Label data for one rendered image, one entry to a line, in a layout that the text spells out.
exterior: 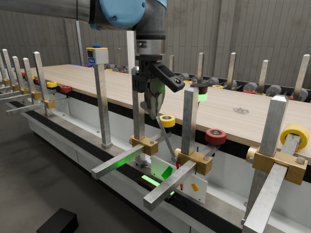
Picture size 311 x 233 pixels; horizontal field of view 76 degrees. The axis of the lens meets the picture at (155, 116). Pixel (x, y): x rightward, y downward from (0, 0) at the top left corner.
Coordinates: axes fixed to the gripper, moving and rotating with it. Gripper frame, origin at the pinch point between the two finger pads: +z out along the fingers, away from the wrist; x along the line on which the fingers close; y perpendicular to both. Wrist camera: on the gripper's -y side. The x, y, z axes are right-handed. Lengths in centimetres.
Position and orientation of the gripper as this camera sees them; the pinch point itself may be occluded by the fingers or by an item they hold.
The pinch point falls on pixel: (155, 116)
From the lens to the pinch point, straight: 67.9
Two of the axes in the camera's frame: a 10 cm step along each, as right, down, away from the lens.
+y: -7.6, -2.5, 6.0
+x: -6.5, 2.8, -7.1
